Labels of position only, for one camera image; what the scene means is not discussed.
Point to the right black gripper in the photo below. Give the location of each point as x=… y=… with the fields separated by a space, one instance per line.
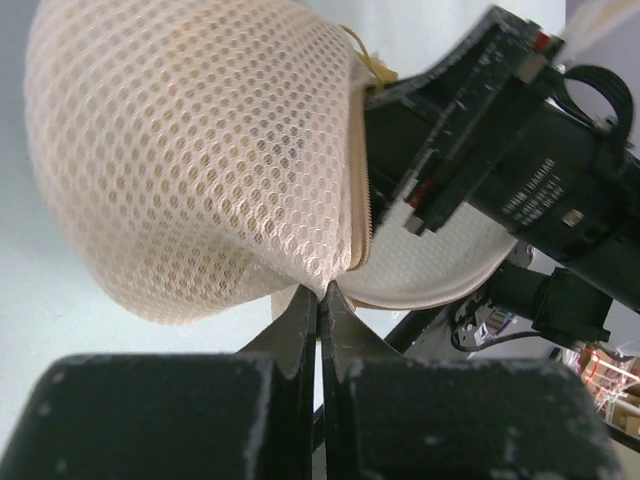
x=542 y=153

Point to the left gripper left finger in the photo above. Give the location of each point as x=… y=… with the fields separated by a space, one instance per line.
x=246 y=415

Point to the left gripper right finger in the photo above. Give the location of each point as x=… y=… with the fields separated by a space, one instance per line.
x=388 y=416

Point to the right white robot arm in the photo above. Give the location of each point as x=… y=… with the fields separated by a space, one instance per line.
x=562 y=306

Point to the yellow bra in bag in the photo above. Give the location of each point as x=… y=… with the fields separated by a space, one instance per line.
x=382 y=74

